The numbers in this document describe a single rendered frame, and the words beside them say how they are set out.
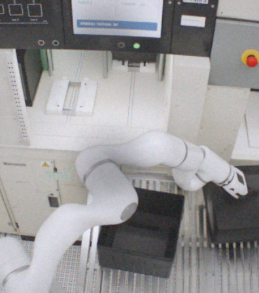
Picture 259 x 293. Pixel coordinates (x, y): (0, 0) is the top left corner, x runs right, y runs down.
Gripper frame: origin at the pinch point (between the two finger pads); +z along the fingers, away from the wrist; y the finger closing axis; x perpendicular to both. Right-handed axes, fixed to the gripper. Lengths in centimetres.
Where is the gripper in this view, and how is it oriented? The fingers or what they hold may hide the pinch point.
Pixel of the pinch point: (246, 191)
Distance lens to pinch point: 173.4
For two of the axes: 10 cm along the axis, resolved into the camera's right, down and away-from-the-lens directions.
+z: 6.9, 4.3, 5.8
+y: -0.6, -7.6, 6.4
